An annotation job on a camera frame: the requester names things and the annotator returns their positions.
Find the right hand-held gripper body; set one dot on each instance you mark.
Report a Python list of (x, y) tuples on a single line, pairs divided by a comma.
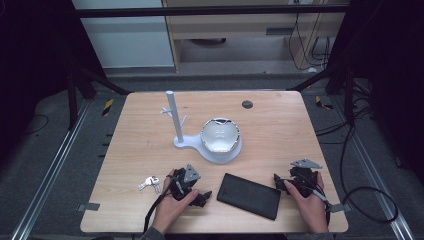
[(303, 178)]

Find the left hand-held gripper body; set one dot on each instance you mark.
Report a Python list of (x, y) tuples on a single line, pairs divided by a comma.
[(180, 186)]

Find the person's left hand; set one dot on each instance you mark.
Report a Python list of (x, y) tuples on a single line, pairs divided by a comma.
[(170, 210)]

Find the person's right hand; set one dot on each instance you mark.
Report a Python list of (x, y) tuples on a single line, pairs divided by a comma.
[(311, 210)]

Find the silver bunch of keys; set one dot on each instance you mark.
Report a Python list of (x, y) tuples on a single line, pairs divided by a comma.
[(151, 182)]

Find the black wallet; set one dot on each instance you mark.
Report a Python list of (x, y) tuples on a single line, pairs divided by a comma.
[(248, 196)]

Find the white key stand with tray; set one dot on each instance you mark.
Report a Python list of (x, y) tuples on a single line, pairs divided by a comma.
[(186, 142)]

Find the grey tape piece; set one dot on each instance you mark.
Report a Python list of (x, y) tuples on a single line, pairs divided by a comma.
[(338, 208), (89, 207)]

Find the grey sleeve of person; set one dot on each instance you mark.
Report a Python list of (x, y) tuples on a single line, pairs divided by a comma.
[(153, 235)]

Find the white bowl with silver rim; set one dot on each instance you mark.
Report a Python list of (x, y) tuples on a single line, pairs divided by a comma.
[(220, 136)]

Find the yellow black floor tape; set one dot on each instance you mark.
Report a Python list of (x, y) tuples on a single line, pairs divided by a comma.
[(322, 103), (107, 107)]

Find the dark curtain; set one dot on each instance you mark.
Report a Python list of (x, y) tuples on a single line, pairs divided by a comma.
[(393, 66), (30, 66)]

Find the white cabinet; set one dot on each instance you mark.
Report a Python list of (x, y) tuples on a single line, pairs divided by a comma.
[(126, 40)]

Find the wooden desk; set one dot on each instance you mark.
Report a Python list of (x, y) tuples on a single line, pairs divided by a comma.
[(233, 25)]

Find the aluminium floor rail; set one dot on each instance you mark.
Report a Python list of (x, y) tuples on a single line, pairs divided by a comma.
[(50, 170), (373, 173)]

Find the black frame strut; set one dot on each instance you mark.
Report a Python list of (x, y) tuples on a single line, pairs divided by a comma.
[(100, 80), (333, 76)]

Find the black horizontal frame bar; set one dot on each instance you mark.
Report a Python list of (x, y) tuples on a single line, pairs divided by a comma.
[(200, 11)]

